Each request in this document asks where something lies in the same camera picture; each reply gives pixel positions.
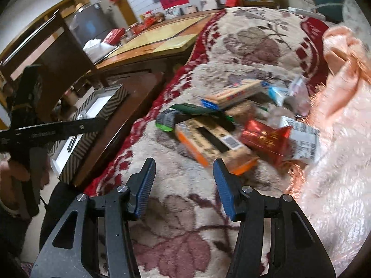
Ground tan cracker packet blue end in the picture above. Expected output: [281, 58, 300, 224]
[201, 79, 264, 111]

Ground floral red beige blanket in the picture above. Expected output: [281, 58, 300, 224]
[84, 6, 342, 278]

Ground clear blue snack packet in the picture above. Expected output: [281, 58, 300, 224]
[262, 75, 308, 106]

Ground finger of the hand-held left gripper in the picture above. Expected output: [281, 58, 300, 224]
[68, 116, 113, 138]

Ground clear cake packet with label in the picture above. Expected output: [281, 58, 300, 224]
[280, 116, 321, 163]

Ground red foil snack packet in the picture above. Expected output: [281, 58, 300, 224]
[240, 119, 292, 165]

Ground grey refrigerator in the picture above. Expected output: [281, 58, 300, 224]
[68, 3, 112, 44]

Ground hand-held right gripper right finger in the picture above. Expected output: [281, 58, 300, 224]
[212, 159, 337, 278]

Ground person's left hand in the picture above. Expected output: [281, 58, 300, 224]
[0, 154, 31, 216]

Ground grey green snack packet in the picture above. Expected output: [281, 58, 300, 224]
[155, 110, 182, 132]

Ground white plastic bag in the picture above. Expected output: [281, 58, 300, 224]
[83, 38, 116, 61]

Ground pink fluffy blanket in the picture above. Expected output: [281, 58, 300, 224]
[285, 26, 371, 270]

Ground person's left forearm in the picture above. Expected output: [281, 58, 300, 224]
[0, 201, 32, 278]

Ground striped cardboard box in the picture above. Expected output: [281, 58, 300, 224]
[49, 84, 129, 184]

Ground dark wooden chair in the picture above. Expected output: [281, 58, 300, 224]
[0, 11, 166, 193]

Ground long orange cracker packet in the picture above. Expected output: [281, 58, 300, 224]
[174, 117, 260, 176]

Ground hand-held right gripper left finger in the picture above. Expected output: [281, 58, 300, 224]
[30, 158, 157, 278]

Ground plush toys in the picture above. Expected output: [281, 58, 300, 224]
[141, 11, 166, 24]

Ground red bag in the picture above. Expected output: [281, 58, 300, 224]
[104, 28, 126, 44]

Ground wooden table with yellow inlay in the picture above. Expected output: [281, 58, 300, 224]
[84, 10, 221, 93]

